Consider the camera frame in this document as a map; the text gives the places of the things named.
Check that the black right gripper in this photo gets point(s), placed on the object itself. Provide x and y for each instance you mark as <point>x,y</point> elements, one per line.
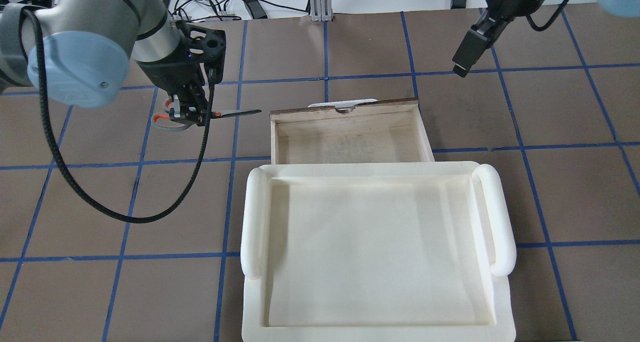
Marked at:
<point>506,3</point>

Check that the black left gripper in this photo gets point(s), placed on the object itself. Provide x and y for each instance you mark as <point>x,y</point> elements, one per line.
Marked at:
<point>169,73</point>

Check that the grey orange scissors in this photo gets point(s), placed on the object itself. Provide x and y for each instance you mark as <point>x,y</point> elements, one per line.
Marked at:
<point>162,121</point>

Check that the light wooden drawer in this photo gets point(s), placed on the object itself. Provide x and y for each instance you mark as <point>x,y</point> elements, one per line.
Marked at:
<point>364,131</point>

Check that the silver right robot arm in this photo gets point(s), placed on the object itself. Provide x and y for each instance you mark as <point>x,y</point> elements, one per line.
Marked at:
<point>620,8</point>

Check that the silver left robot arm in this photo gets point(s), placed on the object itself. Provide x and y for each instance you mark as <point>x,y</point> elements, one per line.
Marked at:
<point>88,46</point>

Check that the white plastic tray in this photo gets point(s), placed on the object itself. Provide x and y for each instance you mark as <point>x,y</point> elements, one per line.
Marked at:
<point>377,252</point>

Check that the aluminium frame post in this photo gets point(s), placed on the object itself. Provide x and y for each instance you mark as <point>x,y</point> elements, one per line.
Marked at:
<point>321,10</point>

